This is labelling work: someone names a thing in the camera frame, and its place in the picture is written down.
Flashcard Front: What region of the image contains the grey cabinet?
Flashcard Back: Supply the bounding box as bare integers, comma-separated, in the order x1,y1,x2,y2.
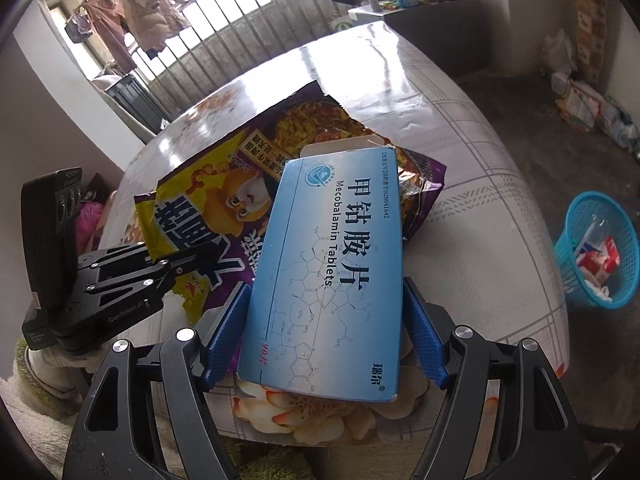
347,0,493,78

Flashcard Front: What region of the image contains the purple and yellow noodle bag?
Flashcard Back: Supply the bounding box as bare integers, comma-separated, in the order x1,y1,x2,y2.
134,80,447,323

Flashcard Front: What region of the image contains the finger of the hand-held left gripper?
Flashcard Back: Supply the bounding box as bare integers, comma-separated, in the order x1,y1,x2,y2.
75,242,228,296

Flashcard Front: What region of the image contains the blue medicine box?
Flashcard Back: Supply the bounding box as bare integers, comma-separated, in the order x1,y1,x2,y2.
236,136,405,405

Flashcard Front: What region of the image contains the black rack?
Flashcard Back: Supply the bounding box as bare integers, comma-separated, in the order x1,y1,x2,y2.
105,70,171,133

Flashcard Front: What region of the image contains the small hanging bag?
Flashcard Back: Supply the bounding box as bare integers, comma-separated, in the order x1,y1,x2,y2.
65,12,93,43

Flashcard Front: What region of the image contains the metal window railing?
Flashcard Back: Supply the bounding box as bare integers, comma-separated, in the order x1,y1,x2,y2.
135,0,361,111

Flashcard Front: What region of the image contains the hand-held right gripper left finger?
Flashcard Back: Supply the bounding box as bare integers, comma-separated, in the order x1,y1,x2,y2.
62,282,253,480

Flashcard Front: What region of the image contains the pile of floor litter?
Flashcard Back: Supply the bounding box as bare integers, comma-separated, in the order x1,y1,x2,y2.
552,70,640,153

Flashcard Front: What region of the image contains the blue plastic wastebasket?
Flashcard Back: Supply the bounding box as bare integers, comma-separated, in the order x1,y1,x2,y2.
554,191,640,309

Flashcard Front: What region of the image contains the floral tablecloth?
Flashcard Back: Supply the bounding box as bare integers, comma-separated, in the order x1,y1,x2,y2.
95,22,571,446

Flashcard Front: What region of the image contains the patterned rolled mat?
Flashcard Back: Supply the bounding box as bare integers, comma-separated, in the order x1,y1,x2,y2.
572,0,613,86

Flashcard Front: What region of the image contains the white plastic bag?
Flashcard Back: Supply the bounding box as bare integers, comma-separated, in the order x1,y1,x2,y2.
542,27,576,76

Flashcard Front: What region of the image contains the beige hanging puffer coat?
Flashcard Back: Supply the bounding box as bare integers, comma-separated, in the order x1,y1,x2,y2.
115,0,191,53

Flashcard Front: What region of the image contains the person's left forearm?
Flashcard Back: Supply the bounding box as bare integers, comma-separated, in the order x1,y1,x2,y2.
25,345,101,396

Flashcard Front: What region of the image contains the pink hanging garment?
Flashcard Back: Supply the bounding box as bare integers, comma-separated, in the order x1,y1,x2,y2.
82,0,136,73

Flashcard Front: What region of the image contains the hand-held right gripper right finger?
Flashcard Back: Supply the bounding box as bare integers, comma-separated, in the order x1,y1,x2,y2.
402,276,581,480

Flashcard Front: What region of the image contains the magenta cloth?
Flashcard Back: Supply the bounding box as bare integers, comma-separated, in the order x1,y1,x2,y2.
75,202,106,256

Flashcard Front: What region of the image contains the red and white snack bag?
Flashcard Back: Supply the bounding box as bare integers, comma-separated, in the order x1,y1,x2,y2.
575,235,622,276

